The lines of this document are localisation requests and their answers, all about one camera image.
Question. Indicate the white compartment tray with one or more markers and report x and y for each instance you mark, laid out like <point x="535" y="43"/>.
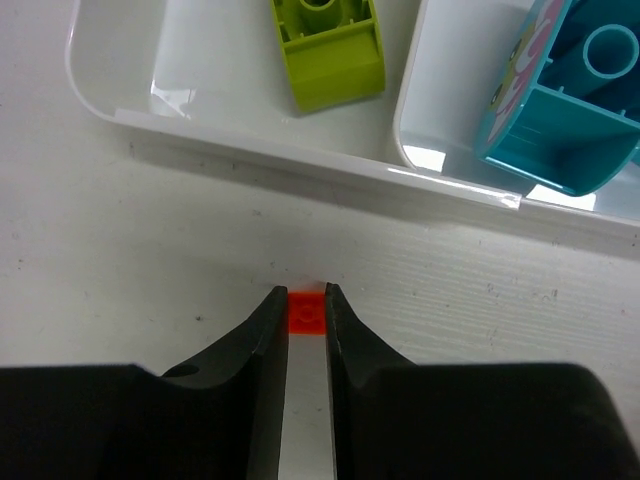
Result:
<point x="210" y="71"/>

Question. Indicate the lime curved lego brick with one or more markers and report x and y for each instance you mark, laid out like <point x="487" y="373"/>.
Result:
<point x="332" y="51"/>

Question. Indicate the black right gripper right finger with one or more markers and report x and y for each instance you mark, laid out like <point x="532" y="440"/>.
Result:
<point x="395" y="419"/>

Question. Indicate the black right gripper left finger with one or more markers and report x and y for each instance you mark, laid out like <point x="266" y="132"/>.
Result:
<point x="216" y="415"/>

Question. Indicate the teal curved lego brick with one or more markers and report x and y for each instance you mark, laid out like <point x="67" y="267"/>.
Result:
<point x="565" y="112"/>

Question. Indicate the small orange square lego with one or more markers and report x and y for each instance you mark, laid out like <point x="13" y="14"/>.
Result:
<point x="306" y="313"/>

